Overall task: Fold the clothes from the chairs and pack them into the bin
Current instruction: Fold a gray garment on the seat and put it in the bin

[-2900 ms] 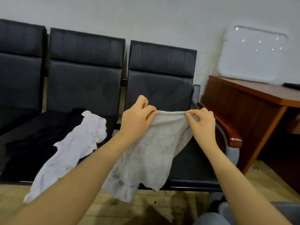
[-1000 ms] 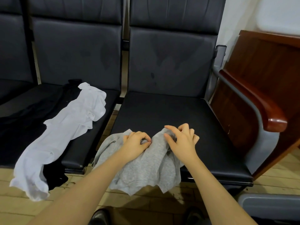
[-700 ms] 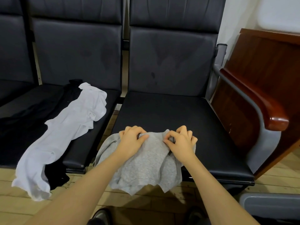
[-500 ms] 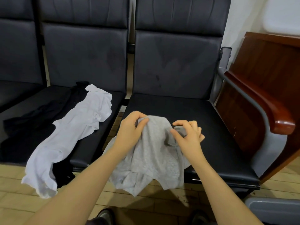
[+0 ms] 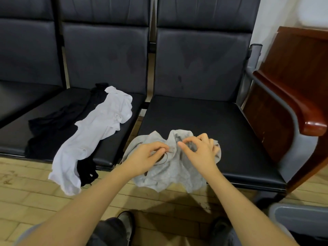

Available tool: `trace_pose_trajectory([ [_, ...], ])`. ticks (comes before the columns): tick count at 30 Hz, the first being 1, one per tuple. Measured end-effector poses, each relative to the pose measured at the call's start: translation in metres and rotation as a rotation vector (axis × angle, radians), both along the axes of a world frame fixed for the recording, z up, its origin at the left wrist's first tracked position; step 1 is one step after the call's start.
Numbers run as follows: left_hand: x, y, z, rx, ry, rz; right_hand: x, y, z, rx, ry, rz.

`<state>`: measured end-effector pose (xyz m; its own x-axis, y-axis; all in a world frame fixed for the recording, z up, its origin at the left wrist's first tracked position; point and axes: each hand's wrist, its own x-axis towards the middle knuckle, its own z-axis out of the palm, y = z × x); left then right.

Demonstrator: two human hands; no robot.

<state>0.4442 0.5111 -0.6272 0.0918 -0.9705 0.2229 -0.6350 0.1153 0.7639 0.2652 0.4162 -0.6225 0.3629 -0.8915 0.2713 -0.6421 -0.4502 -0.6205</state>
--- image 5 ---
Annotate black leather bench seat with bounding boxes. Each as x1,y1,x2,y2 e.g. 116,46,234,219
0,0,66,127
135,0,289,195
0,0,153,170

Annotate grey t-shirt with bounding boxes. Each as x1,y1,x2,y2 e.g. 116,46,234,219
121,129,222,194

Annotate grey plastic storage bin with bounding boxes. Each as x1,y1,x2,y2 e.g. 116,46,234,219
266,202,328,246

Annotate pile of clothes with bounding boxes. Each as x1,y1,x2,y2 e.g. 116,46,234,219
25,82,135,197

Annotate brown wooden desk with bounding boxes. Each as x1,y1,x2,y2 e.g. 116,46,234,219
242,26,328,194

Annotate person's blue jeans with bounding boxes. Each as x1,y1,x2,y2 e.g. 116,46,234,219
14,217,299,246

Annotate person's black shoe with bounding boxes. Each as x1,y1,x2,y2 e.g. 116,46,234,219
116,210,137,245
207,217,232,246

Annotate person's right hand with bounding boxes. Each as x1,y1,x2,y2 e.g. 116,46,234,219
176,133,221,177

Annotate person's right forearm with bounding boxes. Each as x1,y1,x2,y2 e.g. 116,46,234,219
202,169,299,246

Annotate person's left hand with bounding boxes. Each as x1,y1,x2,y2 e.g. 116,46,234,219
121,141,171,179

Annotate white plastic tray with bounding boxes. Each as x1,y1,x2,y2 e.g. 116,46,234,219
297,0,328,30

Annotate person's left forearm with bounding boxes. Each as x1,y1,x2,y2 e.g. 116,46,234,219
15,169,135,246

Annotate brown wooden bench armrest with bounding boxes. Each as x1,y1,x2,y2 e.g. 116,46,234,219
252,68,328,138

